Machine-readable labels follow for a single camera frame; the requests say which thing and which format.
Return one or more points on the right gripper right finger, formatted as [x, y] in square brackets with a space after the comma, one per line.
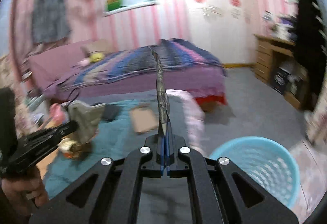
[219, 191]

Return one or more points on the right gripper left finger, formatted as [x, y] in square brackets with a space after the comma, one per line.
[109, 192]

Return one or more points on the grey paper trash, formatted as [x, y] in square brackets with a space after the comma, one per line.
[87, 117]

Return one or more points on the person's left hand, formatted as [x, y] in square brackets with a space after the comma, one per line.
[16, 191]

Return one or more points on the pink piggy bank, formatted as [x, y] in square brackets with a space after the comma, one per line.
[58, 114]

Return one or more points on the light blue plastic basket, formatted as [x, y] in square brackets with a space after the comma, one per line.
[267, 162]

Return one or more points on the striped towel cloth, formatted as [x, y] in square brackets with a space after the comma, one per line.
[117, 139]

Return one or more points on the black rectangular wallet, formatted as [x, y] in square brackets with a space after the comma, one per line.
[110, 113]

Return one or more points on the pink plush toy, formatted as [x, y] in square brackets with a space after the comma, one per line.
[84, 62]

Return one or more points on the purple bed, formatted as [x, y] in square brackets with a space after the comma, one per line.
[204, 83]

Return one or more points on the yellow-green plush toy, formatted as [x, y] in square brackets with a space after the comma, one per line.
[96, 57]

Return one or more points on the black computer case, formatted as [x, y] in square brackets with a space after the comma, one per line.
[280, 80]

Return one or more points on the tan pillow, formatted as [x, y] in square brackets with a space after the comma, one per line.
[100, 46]

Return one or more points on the grey hanging cloth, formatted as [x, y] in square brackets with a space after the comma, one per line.
[49, 21]

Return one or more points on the wooden desk with drawers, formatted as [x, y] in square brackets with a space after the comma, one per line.
[276, 66]

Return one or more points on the striped blue purple blanket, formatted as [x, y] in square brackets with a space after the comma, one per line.
[175, 55]

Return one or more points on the white wardrobe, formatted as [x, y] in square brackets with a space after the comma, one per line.
[226, 28]

